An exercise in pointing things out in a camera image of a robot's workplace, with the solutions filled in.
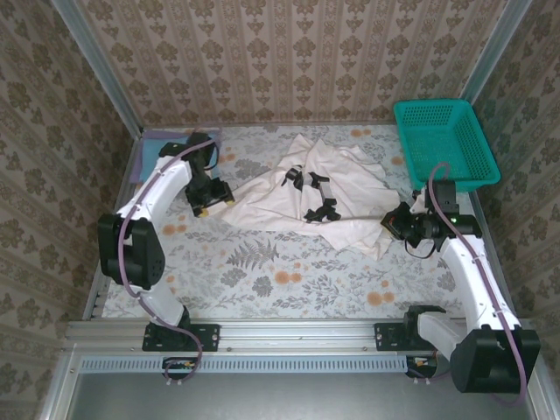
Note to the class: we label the white printed t-shirt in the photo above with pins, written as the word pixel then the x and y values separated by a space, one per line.
pixel 262 205

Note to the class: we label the teal plastic basket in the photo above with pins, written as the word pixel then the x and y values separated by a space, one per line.
pixel 437 131

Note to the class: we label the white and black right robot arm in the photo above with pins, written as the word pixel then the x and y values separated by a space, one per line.
pixel 477 284

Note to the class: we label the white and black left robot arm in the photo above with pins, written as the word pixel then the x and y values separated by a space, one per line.
pixel 131 254

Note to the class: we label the folded blue t-shirt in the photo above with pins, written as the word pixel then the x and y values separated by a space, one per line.
pixel 151 162

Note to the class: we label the grey metal sheet panel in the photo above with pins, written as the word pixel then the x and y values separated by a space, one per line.
pixel 284 398

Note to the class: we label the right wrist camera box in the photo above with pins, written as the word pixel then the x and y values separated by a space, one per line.
pixel 444 197

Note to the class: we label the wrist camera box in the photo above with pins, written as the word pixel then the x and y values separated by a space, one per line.
pixel 444 197
pixel 199 148

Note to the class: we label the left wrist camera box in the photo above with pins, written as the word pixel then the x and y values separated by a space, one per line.
pixel 199 148

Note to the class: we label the aluminium side rail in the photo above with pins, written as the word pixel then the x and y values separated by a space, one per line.
pixel 495 254
pixel 109 236

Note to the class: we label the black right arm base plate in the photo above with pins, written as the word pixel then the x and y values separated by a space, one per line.
pixel 387 337

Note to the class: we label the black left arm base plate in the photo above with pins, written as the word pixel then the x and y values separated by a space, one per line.
pixel 207 337

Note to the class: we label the aluminium mounting rail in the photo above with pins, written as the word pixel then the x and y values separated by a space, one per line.
pixel 297 334

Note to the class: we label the aluminium corner post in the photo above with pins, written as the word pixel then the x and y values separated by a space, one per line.
pixel 99 65
pixel 495 48

